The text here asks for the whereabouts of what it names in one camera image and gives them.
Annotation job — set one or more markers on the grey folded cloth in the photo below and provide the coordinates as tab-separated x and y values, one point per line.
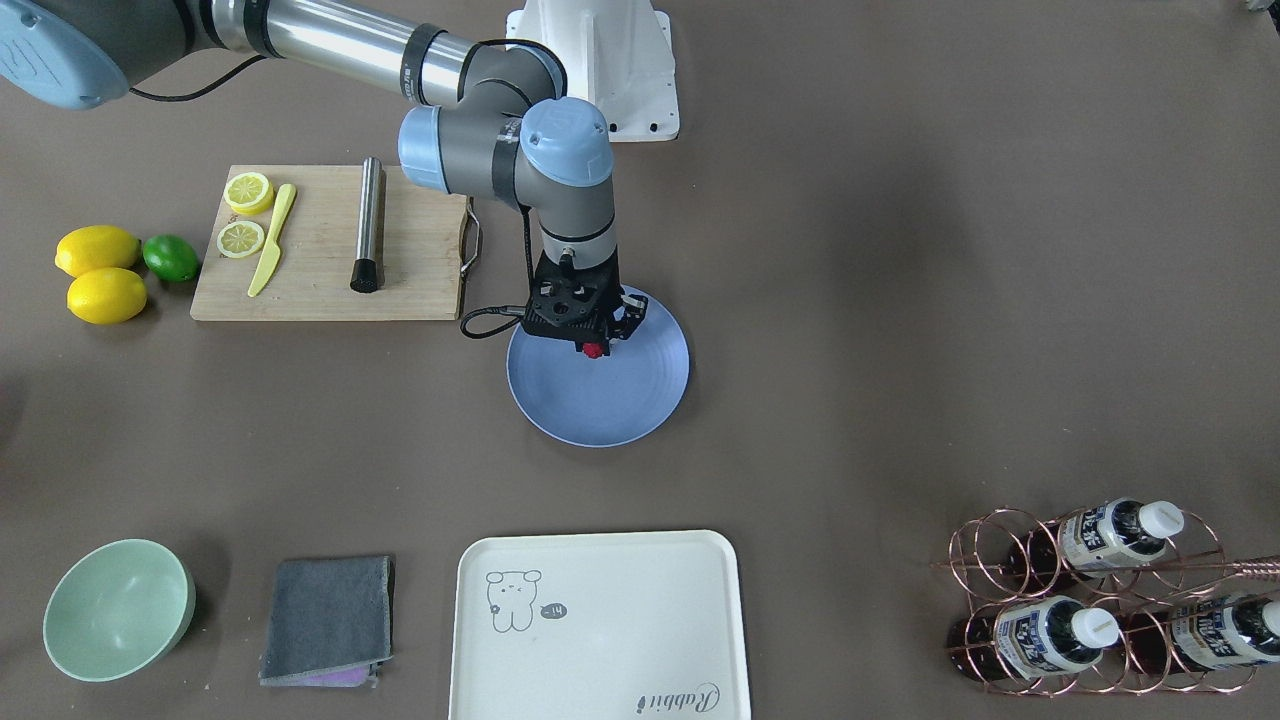
330	622

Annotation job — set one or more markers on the green lime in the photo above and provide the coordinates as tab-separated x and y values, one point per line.
170	258

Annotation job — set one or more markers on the blue plate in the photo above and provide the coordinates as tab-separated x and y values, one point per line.
604	402

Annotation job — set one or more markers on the wooden cutting board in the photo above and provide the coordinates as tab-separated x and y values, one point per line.
421	254

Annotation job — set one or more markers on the yellow plastic knife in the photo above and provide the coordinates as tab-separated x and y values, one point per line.
271	252

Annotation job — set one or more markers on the white pillar base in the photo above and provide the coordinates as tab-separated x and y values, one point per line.
618	55

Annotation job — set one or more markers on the yellow lemon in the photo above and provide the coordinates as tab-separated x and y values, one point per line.
96	247
107	296

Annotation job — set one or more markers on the lemon slice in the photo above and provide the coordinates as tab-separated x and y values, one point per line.
248	193
240	239

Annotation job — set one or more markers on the dark drink bottle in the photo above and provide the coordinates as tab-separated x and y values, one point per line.
1087	544
1030	640
1235	630

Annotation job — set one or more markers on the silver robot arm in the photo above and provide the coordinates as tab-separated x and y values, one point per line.
490	119

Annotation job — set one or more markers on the steel muddler black tip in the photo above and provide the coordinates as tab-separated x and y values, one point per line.
366	273

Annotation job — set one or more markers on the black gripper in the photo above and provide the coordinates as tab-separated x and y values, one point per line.
632	314

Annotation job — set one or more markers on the copper wire bottle rack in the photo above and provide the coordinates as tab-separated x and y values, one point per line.
1196	568

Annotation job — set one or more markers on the green bowl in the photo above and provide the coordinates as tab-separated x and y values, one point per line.
118	609

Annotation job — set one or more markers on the cream rectangular tray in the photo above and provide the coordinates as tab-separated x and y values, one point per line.
639	625

